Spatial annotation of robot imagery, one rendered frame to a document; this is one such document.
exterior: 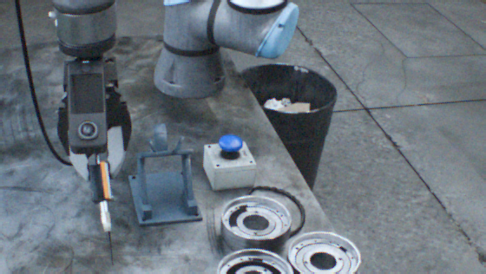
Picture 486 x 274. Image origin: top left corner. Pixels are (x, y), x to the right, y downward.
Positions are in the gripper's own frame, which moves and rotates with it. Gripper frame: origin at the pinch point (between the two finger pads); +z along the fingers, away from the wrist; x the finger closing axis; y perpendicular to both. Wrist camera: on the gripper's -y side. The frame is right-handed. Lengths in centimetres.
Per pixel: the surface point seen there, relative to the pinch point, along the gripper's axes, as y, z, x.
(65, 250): 1.1, 14.5, 6.7
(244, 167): 14.5, 12.7, -23.0
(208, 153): 18.4, 12.2, -17.8
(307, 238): -3.1, 13.0, -28.9
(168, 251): -0.2, 15.3, -8.8
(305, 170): 99, 84, -62
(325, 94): 116, 66, -72
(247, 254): -5.5, 12.3, -19.4
